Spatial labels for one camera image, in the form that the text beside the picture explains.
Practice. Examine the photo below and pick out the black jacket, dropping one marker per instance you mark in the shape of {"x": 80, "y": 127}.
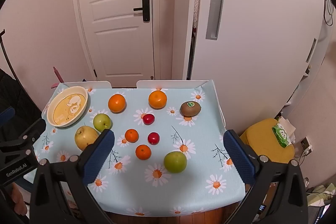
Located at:
{"x": 18, "y": 98}

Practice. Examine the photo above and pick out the brown kiwi with sticker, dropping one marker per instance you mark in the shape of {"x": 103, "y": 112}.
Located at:
{"x": 190, "y": 109}

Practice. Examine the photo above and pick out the wall socket with plug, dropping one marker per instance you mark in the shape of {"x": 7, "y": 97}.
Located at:
{"x": 306, "y": 144}

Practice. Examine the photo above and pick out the blue daisy print tablecloth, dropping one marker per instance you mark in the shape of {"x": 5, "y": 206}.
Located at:
{"x": 136, "y": 187}

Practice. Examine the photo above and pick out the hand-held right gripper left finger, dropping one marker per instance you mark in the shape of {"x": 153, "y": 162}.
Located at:
{"x": 99, "y": 155}

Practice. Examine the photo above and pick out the small green apple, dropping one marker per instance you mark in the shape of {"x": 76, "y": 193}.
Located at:
{"x": 101, "y": 121}

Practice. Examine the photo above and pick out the yellow pear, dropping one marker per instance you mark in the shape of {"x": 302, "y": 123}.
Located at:
{"x": 84, "y": 138}

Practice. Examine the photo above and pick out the white panel door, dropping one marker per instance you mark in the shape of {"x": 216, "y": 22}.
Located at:
{"x": 115, "y": 29}

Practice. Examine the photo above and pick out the cream yellow printed bowl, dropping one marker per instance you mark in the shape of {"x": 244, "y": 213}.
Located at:
{"x": 67, "y": 108}

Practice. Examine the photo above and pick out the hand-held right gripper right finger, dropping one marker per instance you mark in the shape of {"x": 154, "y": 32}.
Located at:
{"x": 239, "y": 158}

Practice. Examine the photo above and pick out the small red fruit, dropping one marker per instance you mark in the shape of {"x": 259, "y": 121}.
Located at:
{"x": 148, "y": 119}
{"x": 153, "y": 138}

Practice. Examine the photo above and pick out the large orange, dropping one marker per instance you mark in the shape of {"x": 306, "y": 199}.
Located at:
{"x": 157, "y": 99}
{"x": 116, "y": 103}

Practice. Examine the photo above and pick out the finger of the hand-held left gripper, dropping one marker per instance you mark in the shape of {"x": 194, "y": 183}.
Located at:
{"x": 36, "y": 127}
{"x": 6, "y": 114}

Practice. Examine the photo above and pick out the pink dustpan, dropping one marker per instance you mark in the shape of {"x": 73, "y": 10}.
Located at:
{"x": 58, "y": 76}

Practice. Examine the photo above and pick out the small tangerine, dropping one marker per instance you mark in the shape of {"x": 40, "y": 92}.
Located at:
{"x": 143, "y": 152}
{"x": 131, "y": 135}

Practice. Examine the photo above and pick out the large green apple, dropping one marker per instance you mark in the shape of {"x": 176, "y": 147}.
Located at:
{"x": 175, "y": 162}

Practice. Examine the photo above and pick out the white sliding door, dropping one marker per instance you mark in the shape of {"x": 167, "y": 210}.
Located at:
{"x": 262, "y": 56}

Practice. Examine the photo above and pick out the green tissue packet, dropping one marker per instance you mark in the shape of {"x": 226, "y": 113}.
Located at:
{"x": 282, "y": 136}

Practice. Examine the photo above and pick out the yellow stool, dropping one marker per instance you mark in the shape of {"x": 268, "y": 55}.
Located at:
{"x": 260, "y": 140}

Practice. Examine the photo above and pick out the person's left hand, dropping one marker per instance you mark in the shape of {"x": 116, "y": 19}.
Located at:
{"x": 19, "y": 199}

